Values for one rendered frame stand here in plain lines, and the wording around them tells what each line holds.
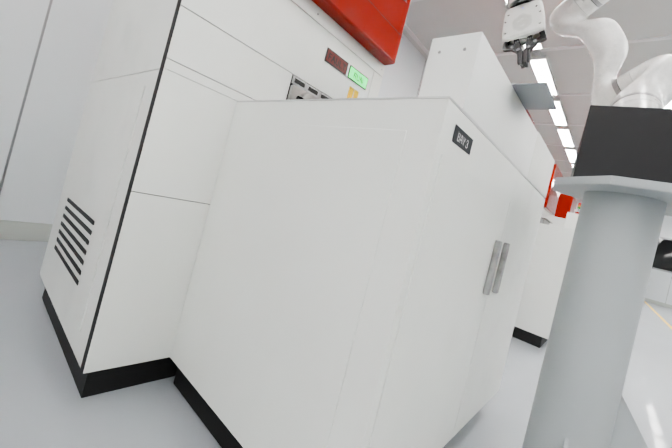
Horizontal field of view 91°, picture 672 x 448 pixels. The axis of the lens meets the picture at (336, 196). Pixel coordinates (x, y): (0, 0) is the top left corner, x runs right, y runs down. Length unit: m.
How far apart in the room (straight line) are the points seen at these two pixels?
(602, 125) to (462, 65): 0.50
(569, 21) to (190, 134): 1.34
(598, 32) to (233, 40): 1.18
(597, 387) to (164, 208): 1.11
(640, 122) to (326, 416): 0.94
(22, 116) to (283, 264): 1.87
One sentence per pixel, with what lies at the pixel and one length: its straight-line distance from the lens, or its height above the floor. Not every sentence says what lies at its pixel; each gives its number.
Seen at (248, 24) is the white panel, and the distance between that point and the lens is 1.06.
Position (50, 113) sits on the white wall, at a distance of 2.37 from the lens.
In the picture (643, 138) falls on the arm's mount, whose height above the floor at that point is 0.93.
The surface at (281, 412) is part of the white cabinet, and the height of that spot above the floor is 0.20.
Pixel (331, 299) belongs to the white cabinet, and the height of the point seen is 0.44.
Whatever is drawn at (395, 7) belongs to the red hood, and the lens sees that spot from 1.51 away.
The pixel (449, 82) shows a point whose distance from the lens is 0.66.
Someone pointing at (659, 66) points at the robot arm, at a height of 1.22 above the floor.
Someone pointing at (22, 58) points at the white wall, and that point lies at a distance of 2.37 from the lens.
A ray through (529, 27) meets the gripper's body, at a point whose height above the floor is 1.19.
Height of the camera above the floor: 0.61
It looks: 1 degrees up
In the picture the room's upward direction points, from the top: 14 degrees clockwise
